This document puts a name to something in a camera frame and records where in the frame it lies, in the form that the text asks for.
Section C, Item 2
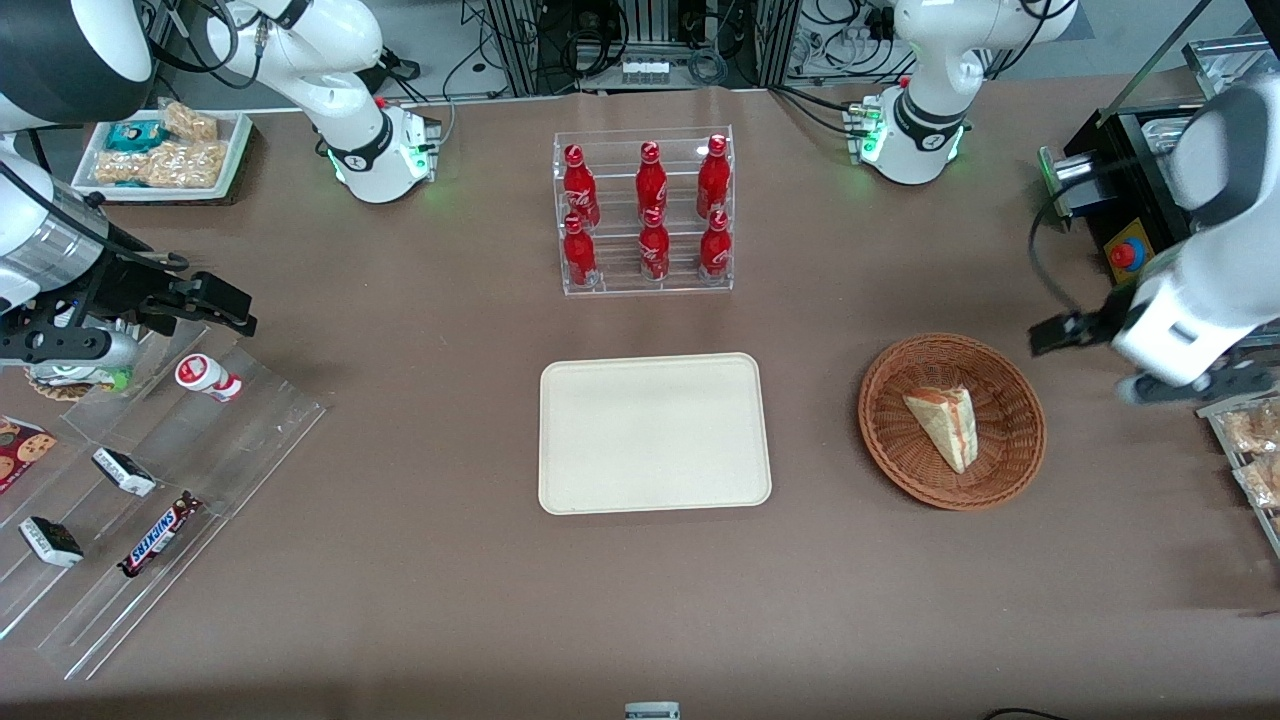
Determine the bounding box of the clear acrylic bottle rack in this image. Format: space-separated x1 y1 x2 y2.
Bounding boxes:
553 126 736 298

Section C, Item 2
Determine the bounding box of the white red yogurt bottle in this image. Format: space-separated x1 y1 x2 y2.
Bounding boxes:
174 354 244 404

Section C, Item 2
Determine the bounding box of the clear acrylic stepped display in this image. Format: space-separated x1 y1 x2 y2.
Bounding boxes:
0 322 329 683

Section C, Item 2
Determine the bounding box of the grey metal snack tray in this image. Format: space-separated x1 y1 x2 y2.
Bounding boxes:
1196 380 1280 559

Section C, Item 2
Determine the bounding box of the black white snack bar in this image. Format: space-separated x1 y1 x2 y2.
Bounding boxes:
18 516 86 570
91 447 159 499

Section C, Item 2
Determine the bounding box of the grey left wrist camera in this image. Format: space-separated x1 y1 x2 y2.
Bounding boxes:
1117 366 1277 407

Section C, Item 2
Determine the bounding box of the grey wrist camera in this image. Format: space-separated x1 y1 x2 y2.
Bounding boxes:
1117 366 1277 407
0 328 142 368

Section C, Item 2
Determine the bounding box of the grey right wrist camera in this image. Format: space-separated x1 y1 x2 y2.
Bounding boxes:
0 328 142 368

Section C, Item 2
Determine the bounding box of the thin dark rod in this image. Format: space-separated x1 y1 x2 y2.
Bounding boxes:
1098 0 1217 127

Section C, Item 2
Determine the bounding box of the red cola bottle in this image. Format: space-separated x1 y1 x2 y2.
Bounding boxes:
561 214 600 290
562 144 602 229
636 141 670 217
638 208 672 283
696 134 733 220
698 209 733 281

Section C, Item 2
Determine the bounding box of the cream rectangular tray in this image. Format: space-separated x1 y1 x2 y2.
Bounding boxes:
538 352 774 517

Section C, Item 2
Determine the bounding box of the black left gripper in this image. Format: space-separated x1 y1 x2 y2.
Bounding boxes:
1029 300 1137 358

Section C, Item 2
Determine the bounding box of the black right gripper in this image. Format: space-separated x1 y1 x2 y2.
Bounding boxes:
82 248 259 338

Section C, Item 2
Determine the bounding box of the white bottle green cap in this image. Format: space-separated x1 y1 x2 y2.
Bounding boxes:
25 364 134 402

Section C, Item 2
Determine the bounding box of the small clear cracker packet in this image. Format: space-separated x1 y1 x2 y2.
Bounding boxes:
159 99 220 144

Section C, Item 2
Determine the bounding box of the steel glass tray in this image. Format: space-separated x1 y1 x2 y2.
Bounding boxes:
1182 34 1280 102

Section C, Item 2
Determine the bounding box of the black metal appliance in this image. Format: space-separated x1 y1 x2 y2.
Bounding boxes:
1038 100 1226 291

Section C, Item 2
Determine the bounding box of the teal snack packet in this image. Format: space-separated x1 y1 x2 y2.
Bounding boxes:
104 119 172 154

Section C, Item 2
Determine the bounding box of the triangle sandwich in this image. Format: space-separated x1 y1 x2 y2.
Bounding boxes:
903 385 979 476

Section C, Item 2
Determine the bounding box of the white snack tray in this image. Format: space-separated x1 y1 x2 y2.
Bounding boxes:
71 109 254 205

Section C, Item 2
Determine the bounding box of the clear fried snack packet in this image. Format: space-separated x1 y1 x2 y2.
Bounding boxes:
1221 399 1280 457
1231 455 1280 508

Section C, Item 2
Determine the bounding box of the large clear cracker packet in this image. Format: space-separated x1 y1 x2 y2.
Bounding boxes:
94 139 230 190

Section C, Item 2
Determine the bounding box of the brown wicker basket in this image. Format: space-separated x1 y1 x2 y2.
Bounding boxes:
858 333 1048 512

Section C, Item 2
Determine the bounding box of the red cookie packet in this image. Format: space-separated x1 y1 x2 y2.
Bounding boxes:
0 415 59 495

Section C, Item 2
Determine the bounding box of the brown Snickers bar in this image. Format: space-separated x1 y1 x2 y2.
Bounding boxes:
117 491 205 579

